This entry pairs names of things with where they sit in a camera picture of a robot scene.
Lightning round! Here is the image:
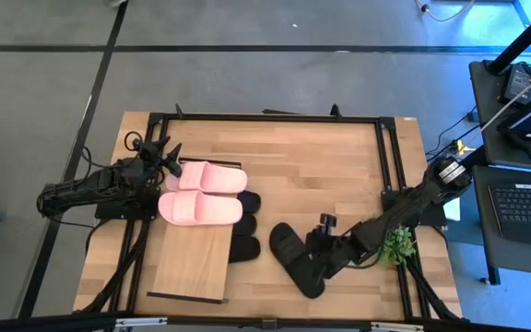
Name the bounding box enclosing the black keyboard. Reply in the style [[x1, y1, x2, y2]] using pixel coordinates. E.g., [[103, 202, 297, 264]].
[[472, 164, 531, 251]]

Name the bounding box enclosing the black side desk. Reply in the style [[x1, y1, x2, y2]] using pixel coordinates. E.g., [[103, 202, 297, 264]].
[[467, 58, 531, 287]]

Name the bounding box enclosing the white cable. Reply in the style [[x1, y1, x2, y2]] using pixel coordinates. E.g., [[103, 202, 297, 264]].
[[476, 62, 531, 136]]

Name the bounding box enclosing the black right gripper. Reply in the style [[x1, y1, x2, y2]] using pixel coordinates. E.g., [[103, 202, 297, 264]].
[[305, 230, 363, 281]]

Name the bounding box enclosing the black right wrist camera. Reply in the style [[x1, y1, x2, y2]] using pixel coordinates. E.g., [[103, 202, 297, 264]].
[[318, 212, 339, 237]]

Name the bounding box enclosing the black aluminium table frame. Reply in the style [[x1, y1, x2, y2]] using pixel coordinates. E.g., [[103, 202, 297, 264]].
[[74, 102, 464, 322]]

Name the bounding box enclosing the black power adapter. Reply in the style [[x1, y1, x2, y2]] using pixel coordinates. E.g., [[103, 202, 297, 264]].
[[499, 63, 531, 106]]

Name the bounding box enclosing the pink foam slide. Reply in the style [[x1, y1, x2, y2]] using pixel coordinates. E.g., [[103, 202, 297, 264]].
[[165, 160, 250, 196], [157, 189, 245, 228]]

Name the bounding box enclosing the green artificial plant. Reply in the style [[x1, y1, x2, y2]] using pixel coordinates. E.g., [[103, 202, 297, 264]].
[[365, 215, 417, 268]]

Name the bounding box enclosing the yellow plug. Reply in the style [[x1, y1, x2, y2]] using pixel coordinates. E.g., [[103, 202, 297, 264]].
[[454, 139, 475, 157]]

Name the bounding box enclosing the white paper sheet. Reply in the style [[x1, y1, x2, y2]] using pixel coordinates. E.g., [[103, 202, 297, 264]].
[[442, 196, 463, 223]]

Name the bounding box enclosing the black rig beam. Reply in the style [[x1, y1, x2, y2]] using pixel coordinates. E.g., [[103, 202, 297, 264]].
[[0, 309, 531, 332]]

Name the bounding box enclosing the wooden shelf with black legs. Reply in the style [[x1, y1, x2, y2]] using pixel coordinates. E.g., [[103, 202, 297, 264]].
[[146, 157, 244, 306]]

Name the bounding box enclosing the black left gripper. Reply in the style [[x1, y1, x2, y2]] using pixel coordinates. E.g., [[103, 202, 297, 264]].
[[129, 137, 184, 179]]

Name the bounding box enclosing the yellow floor cable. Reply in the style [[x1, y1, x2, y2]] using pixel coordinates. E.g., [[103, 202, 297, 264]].
[[414, 0, 478, 24]]

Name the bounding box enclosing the black slanted pole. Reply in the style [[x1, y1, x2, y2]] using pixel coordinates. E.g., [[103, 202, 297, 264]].
[[485, 0, 531, 76]]

